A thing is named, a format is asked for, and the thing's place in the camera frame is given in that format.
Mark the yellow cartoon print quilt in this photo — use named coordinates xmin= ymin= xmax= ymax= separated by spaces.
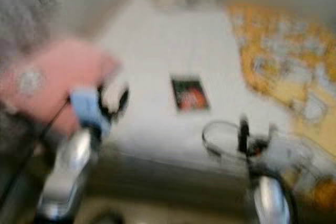
xmin=227 ymin=1 xmax=336 ymax=211

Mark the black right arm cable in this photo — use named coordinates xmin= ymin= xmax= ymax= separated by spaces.
xmin=202 ymin=120 xmax=247 ymax=161

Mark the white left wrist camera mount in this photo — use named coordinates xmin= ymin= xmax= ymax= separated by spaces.
xmin=69 ymin=86 xmax=112 ymax=136

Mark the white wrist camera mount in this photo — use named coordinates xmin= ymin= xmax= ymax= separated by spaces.
xmin=69 ymin=86 xmax=112 ymax=136
xmin=268 ymin=136 xmax=314 ymax=178

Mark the pink fluffy pillow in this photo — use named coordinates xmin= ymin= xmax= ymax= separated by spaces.
xmin=0 ymin=39 xmax=120 ymax=136

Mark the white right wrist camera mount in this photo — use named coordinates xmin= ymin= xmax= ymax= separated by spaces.
xmin=268 ymin=136 xmax=314 ymax=178

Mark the white bed sheet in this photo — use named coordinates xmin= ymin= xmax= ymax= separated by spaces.
xmin=98 ymin=0 xmax=297 ymax=175

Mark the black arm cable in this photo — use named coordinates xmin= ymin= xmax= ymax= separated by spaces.
xmin=202 ymin=120 xmax=247 ymax=161
xmin=0 ymin=101 xmax=73 ymax=219

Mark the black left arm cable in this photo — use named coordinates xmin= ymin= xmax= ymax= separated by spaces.
xmin=0 ymin=101 xmax=73 ymax=219

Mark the grey curtain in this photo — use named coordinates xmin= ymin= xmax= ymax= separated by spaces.
xmin=0 ymin=0 xmax=133 ymax=80

